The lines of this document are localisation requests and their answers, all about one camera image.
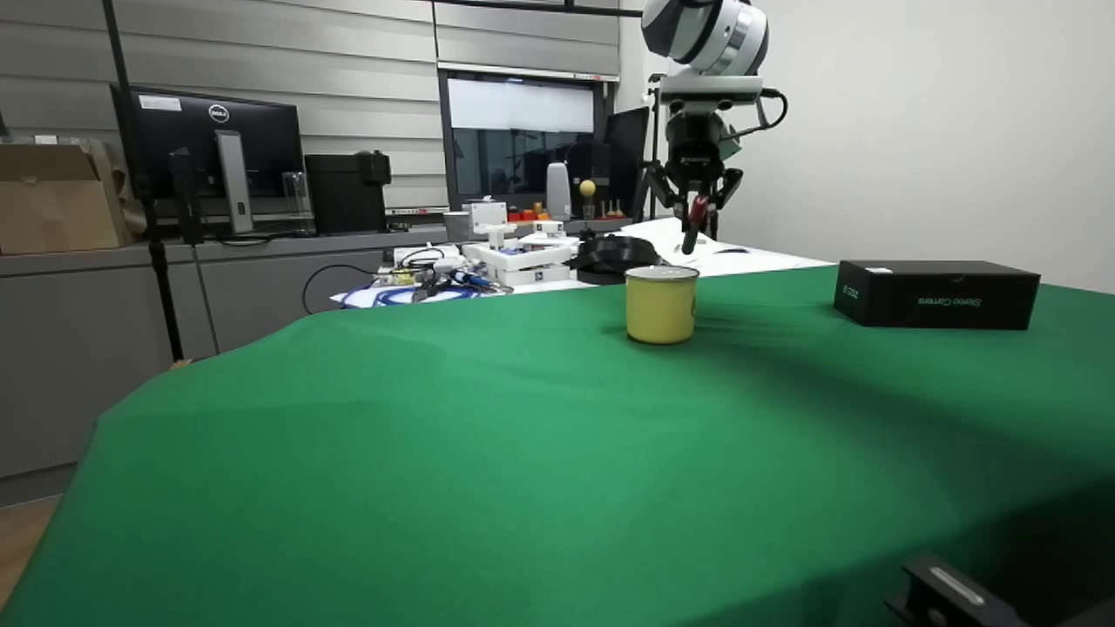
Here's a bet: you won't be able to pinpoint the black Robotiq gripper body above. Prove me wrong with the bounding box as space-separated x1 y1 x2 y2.
663 104 746 182

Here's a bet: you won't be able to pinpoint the black marker pen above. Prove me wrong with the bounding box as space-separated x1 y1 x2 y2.
679 189 709 257

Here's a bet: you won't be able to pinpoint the yellow mug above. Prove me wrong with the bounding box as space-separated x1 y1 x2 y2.
622 261 705 347

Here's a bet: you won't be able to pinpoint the white paper sheet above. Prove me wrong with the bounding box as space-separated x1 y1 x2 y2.
648 216 844 281

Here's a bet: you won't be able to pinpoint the white cylindrical speaker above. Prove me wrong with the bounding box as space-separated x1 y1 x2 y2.
543 159 573 226

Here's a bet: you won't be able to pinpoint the dark glass window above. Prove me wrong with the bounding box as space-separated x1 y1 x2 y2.
435 71 609 216

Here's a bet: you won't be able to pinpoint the white electronics box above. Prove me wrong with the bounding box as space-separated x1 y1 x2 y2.
459 231 586 295

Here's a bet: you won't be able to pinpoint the small white box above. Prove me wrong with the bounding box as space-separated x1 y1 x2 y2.
466 194 512 238

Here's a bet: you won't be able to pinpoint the black rectangular box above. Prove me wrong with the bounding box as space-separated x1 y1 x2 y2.
828 257 1046 334

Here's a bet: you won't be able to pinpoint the green table cloth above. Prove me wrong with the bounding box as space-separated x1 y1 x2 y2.
0 261 1115 627

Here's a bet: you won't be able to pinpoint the black desktop computer box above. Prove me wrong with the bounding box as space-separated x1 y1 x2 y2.
301 147 394 233

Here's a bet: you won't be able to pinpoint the black Dell monitor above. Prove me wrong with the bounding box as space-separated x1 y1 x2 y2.
111 82 314 239

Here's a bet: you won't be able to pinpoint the grey low cabinet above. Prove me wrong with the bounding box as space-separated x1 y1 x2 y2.
0 226 450 481

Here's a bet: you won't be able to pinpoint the thin black stand pole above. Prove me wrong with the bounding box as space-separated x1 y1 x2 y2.
96 0 189 367

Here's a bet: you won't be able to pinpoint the brown cardboard box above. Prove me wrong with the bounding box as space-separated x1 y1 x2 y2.
0 135 130 253

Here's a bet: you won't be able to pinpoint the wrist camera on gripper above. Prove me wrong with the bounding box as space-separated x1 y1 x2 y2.
655 74 767 113

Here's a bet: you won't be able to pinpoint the black coiled cable bundle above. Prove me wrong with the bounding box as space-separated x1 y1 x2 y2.
571 231 663 288

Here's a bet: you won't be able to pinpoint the blue and white cables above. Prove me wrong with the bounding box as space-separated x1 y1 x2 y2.
328 272 487 315

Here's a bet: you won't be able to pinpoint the black mount block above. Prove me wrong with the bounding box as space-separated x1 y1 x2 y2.
885 554 1030 627

